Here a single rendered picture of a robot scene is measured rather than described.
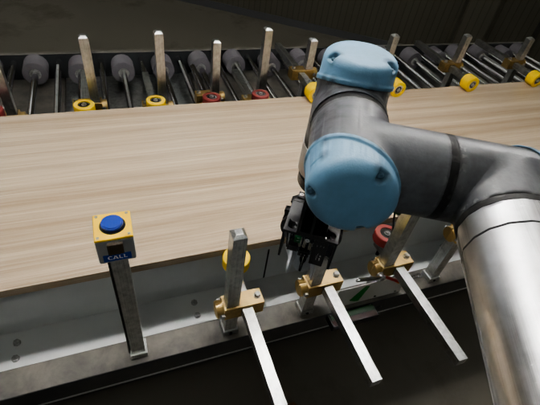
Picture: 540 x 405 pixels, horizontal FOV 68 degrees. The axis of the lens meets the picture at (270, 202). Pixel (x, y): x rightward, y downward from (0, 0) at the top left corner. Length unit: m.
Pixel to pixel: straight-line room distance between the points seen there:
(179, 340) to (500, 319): 1.06
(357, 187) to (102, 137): 1.38
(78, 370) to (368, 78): 1.08
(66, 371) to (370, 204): 1.07
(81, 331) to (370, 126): 1.21
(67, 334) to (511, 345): 1.28
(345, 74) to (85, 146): 1.29
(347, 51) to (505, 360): 0.28
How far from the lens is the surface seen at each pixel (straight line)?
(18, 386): 1.30
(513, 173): 0.36
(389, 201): 0.32
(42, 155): 1.58
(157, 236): 1.23
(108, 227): 0.81
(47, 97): 2.28
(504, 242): 0.31
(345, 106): 0.36
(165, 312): 1.40
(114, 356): 1.26
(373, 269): 1.31
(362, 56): 0.41
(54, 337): 1.43
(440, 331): 1.26
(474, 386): 2.32
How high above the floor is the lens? 1.82
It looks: 43 degrees down
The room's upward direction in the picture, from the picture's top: 10 degrees clockwise
